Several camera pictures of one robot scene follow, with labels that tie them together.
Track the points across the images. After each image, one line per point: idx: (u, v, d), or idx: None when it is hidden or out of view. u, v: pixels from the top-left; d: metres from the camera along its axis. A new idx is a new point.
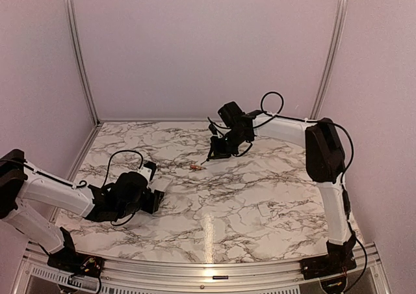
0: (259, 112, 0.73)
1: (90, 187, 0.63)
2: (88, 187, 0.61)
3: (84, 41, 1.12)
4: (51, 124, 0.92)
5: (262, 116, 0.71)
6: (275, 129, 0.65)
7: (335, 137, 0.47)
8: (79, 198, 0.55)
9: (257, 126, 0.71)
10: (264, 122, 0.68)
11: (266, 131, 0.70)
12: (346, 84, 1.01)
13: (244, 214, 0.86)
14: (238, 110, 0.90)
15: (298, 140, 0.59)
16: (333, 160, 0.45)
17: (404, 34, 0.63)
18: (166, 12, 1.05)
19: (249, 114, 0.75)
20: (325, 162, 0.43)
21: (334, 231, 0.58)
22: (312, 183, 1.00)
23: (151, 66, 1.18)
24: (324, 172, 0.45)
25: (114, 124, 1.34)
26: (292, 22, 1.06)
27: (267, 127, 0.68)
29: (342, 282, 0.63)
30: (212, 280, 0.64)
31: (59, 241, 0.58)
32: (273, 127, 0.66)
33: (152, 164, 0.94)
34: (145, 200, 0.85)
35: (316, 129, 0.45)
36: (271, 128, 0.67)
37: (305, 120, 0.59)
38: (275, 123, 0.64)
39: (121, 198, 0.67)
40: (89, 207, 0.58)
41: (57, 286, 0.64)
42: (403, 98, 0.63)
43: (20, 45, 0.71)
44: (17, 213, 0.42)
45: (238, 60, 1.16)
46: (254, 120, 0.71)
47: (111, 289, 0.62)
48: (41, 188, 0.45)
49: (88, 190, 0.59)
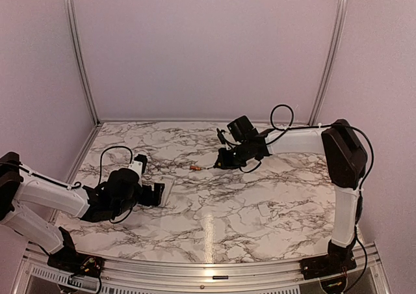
0: (272, 131, 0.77)
1: (86, 188, 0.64)
2: (81, 188, 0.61)
3: (85, 41, 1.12)
4: (51, 126, 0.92)
5: (275, 132, 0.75)
6: (290, 141, 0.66)
7: (353, 138, 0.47)
8: (73, 198, 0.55)
9: (270, 142, 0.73)
10: (277, 137, 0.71)
11: (281, 146, 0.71)
12: (346, 84, 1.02)
13: (244, 214, 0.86)
14: (249, 125, 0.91)
15: (316, 147, 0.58)
16: (355, 161, 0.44)
17: (404, 34, 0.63)
18: (166, 10, 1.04)
19: (262, 133, 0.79)
20: (348, 165, 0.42)
21: (339, 233, 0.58)
22: (312, 183, 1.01)
23: (151, 66, 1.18)
24: (348, 174, 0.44)
25: (114, 124, 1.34)
26: (292, 21, 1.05)
27: (283, 141, 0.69)
29: (342, 282, 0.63)
30: (212, 280, 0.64)
31: (58, 241, 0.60)
32: (288, 140, 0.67)
33: (142, 158, 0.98)
34: (147, 197, 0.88)
35: (333, 132, 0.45)
36: (286, 141, 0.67)
37: (319, 126, 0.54)
38: (289, 136, 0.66)
39: (114, 195, 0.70)
40: (84, 207, 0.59)
41: (57, 286, 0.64)
42: (403, 99, 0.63)
43: (19, 45, 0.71)
44: (14, 214, 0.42)
45: (238, 59, 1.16)
46: (266, 137, 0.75)
47: (111, 289, 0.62)
48: (37, 189, 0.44)
49: (82, 191, 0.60)
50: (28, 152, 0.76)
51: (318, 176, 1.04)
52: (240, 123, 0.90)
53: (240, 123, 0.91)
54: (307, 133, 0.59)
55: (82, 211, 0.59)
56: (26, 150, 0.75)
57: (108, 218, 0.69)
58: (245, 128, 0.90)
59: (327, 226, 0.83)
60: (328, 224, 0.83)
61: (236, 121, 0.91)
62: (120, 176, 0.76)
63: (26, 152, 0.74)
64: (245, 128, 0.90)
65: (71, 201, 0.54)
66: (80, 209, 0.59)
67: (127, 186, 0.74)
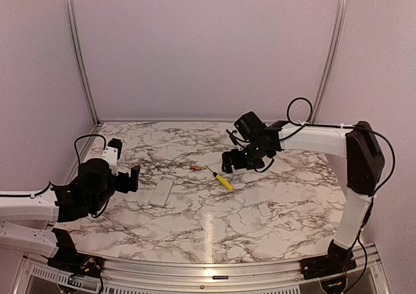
0: (285, 124, 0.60)
1: (54, 189, 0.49)
2: (51, 190, 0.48)
3: (84, 41, 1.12)
4: (50, 127, 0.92)
5: (287, 126, 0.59)
6: (311, 139, 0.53)
7: (376, 143, 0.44)
8: (37, 205, 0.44)
9: (285, 138, 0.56)
10: (294, 133, 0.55)
11: (299, 144, 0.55)
12: (345, 84, 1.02)
13: (244, 214, 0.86)
14: (260, 121, 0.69)
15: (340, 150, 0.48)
16: (377, 168, 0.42)
17: (404, 35, 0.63)
18: (166, 10, 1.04)
19: (273, 126, 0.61)
20: (370, 172, 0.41)
21: (343, 235, 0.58)
22: (312, 183, 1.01)
23: (152, 66, 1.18)
24: (368, 182, 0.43)
25: (114, 124, 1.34)
26: (293, 21, 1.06)
27: (298, 138, 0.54)
29: (342, 281, 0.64)
30: (212, 280, 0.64)
31: (51, 244, 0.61)
32: (308, 138, 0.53)
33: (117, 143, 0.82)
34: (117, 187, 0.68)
35: (357, 137, 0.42)
36: (303, 138, 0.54)
37: (340, 127, 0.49)
38: (309, 134, 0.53)
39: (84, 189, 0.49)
40: (54, 211, 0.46)
41: (57, 286, 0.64)
42: (403, 99, 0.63)
43: (19, 45, 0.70)
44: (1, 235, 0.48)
45: (238, 59, 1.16)
46: (281, 130, 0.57)
47: (111, 289, 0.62)
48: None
49: (51, 194, 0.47)
50: (27, 152, 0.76)
51: (318, 176, 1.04)
52: (247, 118, 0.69)
53: (246, 116, 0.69)
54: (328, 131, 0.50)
55: (55, 214, 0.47)
56: (26, 151, 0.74)
57: (84, 214, 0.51)
58: (253, 122, 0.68)
59: (327, 226, 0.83)
60: (328, 224, 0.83)
61: (243, 117, 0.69)
62: (87, 168, 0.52)
63: (26, 152, 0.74)
64: (253, 121, 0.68)
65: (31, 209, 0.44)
66: (52, 213, 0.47)
67: (97, 175, 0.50)
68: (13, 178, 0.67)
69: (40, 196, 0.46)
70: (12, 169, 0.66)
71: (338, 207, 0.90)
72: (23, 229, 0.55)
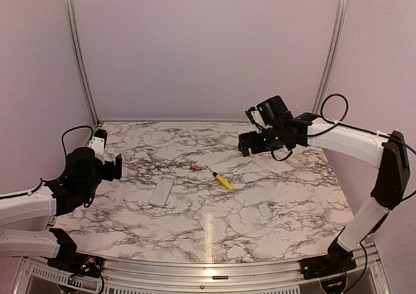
0: (317, 120, 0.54)
1: (48, 184, 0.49)
2: (44, 186, 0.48)
3: (84, 40, 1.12)
4: (50, 127, 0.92)
5: (320, 121, 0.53)
6: (340, 142, 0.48)
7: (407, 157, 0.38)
8: (36, 200, 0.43)
9: (314, 134, 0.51)
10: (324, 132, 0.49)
11: (326, 144, 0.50)
12: (345, 84, 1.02)
13: (244, 214, 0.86)
14: (284, 109, 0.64)
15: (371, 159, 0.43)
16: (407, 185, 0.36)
17: (404, 35, 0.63)
18: (167, 10, 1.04)
19: (302, 118, 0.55)
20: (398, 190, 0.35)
21: (344, 236, 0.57)
22: (312, 183, 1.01)
23: (152, 66, 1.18)
24: (394, 200, 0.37)
25: (114, 124, 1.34)
26: (293, 21, 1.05)
27: (329, 136, 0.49)
29: (342, 281, 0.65)
30: (212, 280, 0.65)
31: (52, 242, 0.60)
32: (337, 140, 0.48)
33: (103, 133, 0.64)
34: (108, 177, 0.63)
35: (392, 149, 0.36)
36: (334, 138, 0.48)
37: (376, 133, 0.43)
38: (339, 136, 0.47)
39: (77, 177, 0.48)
40: (52, 203, 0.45)
41: (57, 286, 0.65)
42: (403, 99, 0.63)
43: (19, 45, 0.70)
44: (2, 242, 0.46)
45: (238, 59, 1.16)
46: (310, 126, 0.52)
47: (111, 289, 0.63)
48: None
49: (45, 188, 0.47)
50: (27, 151, 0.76)
51: (318, 176, 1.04)
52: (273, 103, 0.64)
53: (275, 102, 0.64)
54: (362, 136, 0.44)
55: (54, 207, 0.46)
56: (26, 150, 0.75)
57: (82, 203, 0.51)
58: (281, 110, 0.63)
59: (327, 226, 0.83)
60: (328, 224, 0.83)
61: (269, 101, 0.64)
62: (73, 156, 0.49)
63: (26, 152, 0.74)
64: (281, 110, 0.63)
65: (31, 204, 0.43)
66: (51, 207, 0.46)
67: (86, 161, 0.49)
68: (13, 178, 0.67)
69: (36, 192, 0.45)
70: (12, 169, 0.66)
71: (338, 207, 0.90)
72: (18, 233, 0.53)
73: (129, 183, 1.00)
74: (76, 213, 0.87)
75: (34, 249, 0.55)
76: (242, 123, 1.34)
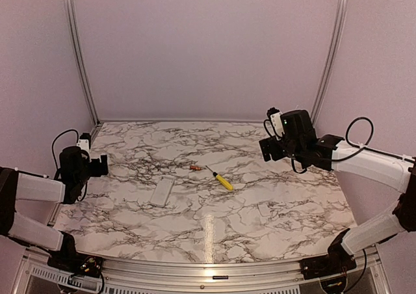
0: (342, 143, 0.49)
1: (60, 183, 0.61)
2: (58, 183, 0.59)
3: (85, 41, 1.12)
4: (50, 126, 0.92)
5: (344, 144, 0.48)
6: (364, 166, 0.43)
7: None
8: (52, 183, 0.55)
9: (339, 158, 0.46)
10: (348, 156, 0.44)
11: (350, 168, 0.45)
12: (345, 84, 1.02)
13: (244, 214, 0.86)
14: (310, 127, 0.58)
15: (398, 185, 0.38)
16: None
17: (404, 34, 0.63)
18: (166, 10, 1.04)
19: (327, 142, 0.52)
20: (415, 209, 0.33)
21: (351, 242, 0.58)
22: (312, 183, 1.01)
23: (152, 66, 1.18)
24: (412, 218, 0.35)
25: (114, 124, 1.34)
26: (293, 21, 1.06)
27: (355, 162, 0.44)
29: (342, 281, 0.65)
30: (212, 280, 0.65)
31: (58, 233, 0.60)
32: (361, 164, 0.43)
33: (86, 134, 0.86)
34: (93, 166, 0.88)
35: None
36: (359, 163, 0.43)
37: (401, 158, 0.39)
38: (364, 160, 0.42)
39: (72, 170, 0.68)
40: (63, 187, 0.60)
41: (56, 286, 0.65)
42: (403, 98, 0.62)
43: (19, 45, 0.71)
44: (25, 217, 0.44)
45: (238, 58, 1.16)
46: (335, 149, 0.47)
47: (111, 289, 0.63)
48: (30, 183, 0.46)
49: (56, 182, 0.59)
50: (27, 151, 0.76)
51: (318, 176, 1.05)
52: (301, 120, 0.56)
53: (302, 120, 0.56)
54: (387, 160, 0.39)
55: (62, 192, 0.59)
56: (26, 150, 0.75)
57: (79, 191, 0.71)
58: (307, 127, 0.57)
59: (327, 226, 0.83)
60: (328, 224, 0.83)
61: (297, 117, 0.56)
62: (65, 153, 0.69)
63: (26, 152, 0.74)
64: (307, 127, 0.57)
65: (51, 186, 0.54)
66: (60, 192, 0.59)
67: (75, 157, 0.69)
68: None
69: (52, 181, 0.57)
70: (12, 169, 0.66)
71: (338, 207, 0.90)
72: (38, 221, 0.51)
73: (129, 183, 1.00)
74: (76, 213, 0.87)
75: (48, 235, 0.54)
76: (242, 123, 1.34)
